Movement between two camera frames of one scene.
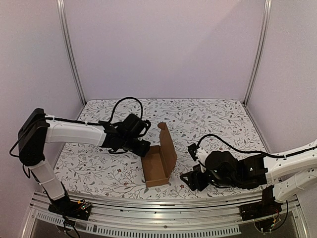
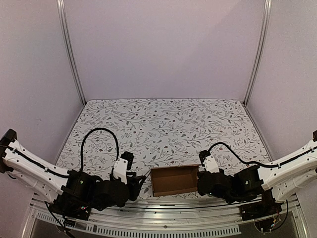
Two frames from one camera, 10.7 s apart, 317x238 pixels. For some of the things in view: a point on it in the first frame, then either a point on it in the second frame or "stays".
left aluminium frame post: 61,7 stays
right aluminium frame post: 267,14 stays
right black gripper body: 197,173 -> 201,182
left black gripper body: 129,144 -> 132,192
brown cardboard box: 158,163 -> 173,179
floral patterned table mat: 197,127 stays
